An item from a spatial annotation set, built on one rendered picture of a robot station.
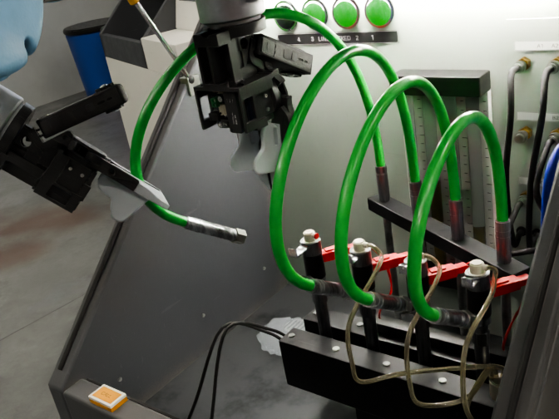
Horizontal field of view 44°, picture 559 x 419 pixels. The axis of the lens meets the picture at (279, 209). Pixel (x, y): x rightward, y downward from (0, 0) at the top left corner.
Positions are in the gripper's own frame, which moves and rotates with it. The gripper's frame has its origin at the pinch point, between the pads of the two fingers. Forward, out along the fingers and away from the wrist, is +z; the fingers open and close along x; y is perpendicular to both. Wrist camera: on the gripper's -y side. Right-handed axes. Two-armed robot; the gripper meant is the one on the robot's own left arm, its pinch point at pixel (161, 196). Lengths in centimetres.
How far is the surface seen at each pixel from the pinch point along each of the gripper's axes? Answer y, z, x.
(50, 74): -8, -78, -697
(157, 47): -49, -5, -296
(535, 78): -40, 34, 5
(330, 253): -5.2, 23.8, 1.0
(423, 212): -13.4, 18.3, 29.9
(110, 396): 28.5, 9.5, -6.2
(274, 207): -6.4, 8.5, 18.8
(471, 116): -25.1, 19.7, 24.8
